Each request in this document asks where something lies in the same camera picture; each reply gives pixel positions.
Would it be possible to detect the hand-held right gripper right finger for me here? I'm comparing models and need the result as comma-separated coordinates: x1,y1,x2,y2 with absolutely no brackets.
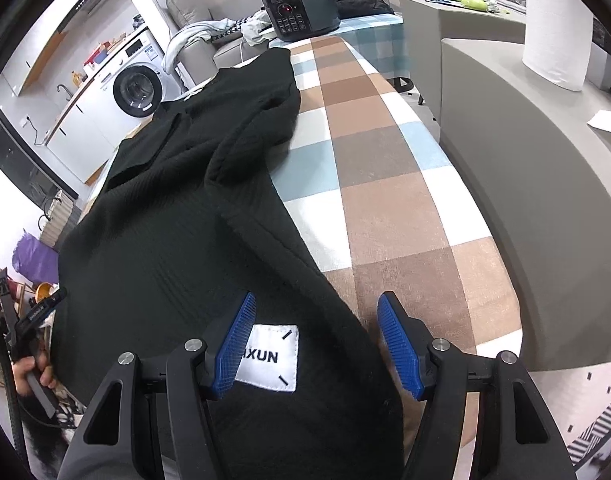
377,291,579,480

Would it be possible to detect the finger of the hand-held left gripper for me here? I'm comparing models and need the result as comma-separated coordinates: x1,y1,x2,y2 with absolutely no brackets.
38,286,68,317

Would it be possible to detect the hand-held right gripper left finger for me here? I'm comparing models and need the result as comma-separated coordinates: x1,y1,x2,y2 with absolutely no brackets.
58,292,258,480

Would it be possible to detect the black knitted sweater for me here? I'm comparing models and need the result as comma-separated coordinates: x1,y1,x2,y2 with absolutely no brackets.
50,47,406,480

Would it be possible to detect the person's left forearm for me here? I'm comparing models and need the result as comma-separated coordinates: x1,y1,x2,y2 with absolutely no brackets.
20,390,88,466

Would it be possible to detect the person's left hand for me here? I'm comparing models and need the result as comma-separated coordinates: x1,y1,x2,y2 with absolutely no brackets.
12,355,58,401

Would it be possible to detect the purple bag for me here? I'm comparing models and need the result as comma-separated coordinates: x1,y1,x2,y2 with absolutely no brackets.
12,232,61,288

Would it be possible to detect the grey slatted basket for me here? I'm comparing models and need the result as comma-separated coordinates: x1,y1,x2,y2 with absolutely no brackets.
39,194,82,250

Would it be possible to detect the dark glass appliance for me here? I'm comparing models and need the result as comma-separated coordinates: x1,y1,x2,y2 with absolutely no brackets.
0,100,80,211

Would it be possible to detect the white kitchen counter cabinet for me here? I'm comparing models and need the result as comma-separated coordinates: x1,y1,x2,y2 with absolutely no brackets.
45,55,153,183

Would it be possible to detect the checkered tablecloth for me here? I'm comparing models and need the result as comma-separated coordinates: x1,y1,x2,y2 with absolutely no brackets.
78,12,523,451

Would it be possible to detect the striped rug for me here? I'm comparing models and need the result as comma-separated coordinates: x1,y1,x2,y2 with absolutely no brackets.
565,390,611,467

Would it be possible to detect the white washing machine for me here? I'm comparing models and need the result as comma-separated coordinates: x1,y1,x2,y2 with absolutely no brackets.
94,25,183,121

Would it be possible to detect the grey curved counter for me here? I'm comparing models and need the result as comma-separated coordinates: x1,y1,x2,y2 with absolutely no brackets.
438,37,611,371

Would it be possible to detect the black chair base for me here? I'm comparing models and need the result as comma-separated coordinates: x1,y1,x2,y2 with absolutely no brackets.
393,77,427,107

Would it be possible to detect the white grey garment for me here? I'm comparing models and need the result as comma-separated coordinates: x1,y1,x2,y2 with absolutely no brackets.
164,19,236,76

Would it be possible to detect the houndstooth cloth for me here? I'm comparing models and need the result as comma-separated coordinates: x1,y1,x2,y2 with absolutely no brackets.
210,24,247,45

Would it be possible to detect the grey sofa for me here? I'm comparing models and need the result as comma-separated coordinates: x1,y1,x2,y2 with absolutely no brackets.
165,0,286,101

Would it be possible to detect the grey cabinet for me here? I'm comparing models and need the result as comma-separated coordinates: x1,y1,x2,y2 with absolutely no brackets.
399,0,529,121

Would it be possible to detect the white crumpled cloth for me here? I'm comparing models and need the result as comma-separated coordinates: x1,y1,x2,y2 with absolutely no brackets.
242,9,277,47

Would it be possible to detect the black steam iron station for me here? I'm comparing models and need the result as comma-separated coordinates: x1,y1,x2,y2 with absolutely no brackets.
261,0,342,43

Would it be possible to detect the white paper towel roll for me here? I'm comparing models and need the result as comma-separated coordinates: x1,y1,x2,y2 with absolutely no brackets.
522,0,593,92

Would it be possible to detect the white wall cabinet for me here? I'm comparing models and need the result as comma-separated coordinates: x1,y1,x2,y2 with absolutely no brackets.
0,0,136,97

